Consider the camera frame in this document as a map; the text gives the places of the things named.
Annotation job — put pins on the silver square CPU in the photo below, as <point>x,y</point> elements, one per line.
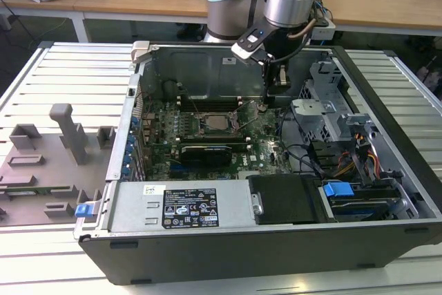
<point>217,122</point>

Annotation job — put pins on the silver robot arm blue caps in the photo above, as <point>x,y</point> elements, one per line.
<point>290,1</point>

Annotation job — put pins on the CPU socket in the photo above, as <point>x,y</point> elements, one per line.
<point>215,132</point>

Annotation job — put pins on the blue slot clip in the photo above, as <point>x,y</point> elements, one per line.
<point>127,161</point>
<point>131,142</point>
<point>135,123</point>
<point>125,171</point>

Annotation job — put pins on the white labelled box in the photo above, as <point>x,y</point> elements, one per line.
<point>326,30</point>

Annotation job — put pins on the silver metal drive cage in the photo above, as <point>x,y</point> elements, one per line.
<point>317,108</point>

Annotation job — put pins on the green motherboard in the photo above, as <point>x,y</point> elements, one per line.
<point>259,160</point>

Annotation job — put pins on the black round speaker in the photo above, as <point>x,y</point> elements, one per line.
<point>170,90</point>

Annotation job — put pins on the black graphics card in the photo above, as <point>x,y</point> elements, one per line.
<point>207,155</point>

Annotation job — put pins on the beige case release latch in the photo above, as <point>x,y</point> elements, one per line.
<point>141,51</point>

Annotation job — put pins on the black plastic shroud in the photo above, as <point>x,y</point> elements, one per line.
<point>286,198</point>

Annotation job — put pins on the blue disk carrier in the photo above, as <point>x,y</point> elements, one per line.
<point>336,190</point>

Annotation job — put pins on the black power supply label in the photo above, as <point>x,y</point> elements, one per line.
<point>190,208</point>

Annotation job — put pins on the small white sticker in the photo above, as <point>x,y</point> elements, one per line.
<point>149,190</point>

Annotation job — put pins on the black open PC case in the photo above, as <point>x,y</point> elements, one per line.
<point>241,257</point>

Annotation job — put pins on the grey power supply unit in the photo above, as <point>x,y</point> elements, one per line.
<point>131,205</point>

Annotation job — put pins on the blue case latch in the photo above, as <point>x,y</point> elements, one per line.
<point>84,211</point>

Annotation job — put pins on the grey parts rack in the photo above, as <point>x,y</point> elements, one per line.
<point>52,170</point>

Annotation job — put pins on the green RAM stick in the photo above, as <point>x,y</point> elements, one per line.
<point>34,191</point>

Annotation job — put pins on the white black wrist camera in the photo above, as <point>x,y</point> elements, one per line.
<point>248,41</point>

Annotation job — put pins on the white case wall sticker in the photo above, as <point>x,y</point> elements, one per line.
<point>229,60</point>

